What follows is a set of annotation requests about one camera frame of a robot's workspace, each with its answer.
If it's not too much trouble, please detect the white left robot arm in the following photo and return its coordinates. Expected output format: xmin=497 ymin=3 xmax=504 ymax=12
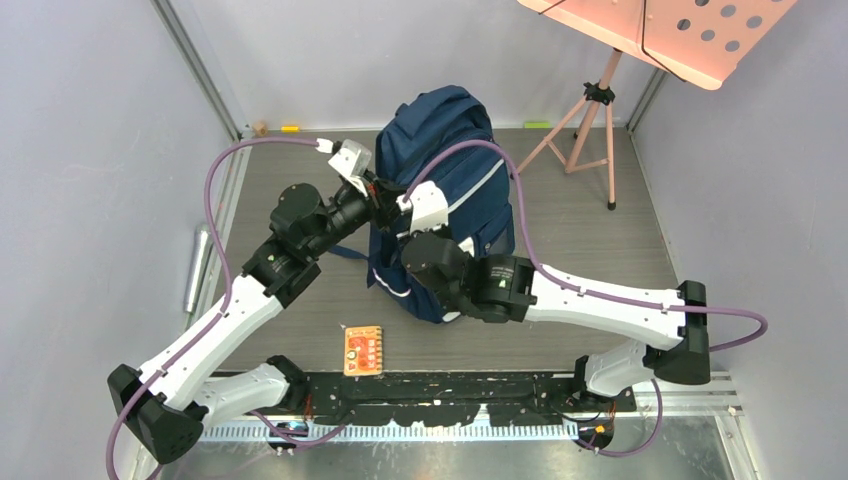
xmin=107 ymin=174 xmax=406 ymax=465

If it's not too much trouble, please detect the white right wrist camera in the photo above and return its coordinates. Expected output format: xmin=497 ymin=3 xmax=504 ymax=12
xmin=397 ymin=181 xmax=449 ymax=238

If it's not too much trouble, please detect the orange spiral notepad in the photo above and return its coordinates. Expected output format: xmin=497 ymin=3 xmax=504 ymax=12
xmin=343 ymin=326 xmax=383 ymax=377

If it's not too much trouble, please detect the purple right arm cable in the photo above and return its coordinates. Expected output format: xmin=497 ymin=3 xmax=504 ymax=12
xmin=400 ymin=138 xmax=770 ymax=460

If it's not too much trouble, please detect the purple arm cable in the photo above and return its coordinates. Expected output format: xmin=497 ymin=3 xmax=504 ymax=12
xmin=105 ymin=135 xmax=352 ymax=480
xmin=400 ymin=138 xmax=770 ymax=460

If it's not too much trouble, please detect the small wooden block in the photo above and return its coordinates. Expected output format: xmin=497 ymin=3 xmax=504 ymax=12
xmin=252 ymin=121 xmax=268 ymax=138

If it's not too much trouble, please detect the navy blue backpack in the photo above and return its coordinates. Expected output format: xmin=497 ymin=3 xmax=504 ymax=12
xmin=330 ymin=85 xmax=515 ymax=324

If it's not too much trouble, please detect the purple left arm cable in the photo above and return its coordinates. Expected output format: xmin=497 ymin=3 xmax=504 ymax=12
xmin=105 ymin=135 xmax=352 ymax=480

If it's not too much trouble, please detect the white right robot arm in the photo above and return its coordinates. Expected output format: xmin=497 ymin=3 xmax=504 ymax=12
xmin=401 ymin=232 xmax=711 ymax=411

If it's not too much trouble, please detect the green marker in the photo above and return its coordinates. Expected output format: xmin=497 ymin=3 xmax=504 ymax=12
xmin=522 ymin=121 xmax=552 ymax=129

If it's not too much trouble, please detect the silver metal cylinder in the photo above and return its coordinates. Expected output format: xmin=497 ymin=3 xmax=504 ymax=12
xmin=183 ymin=223 xmax=213 ymax=314

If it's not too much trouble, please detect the pink music stand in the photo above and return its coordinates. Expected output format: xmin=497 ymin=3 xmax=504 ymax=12
xmin=517 ymin=0 xmax=795 ymax=210

